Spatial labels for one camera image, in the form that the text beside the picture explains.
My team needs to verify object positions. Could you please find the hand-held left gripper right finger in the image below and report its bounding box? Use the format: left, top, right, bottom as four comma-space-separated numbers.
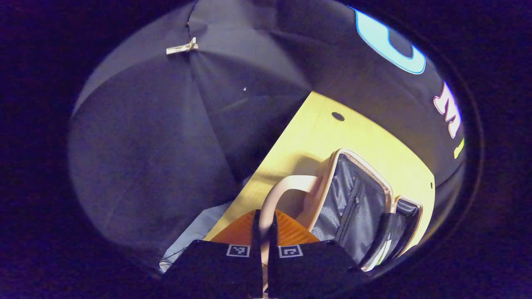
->
268, 209, 368, 299

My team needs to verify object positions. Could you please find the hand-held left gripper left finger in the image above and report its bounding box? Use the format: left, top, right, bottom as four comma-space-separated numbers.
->
159, 209, 264, 299

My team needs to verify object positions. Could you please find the beige cloth clip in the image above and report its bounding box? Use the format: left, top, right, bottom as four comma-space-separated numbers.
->
166, 37, 199, 55

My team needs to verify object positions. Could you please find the black backdrop cloth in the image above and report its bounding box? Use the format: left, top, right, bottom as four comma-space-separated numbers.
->
67, 0, 466, 266

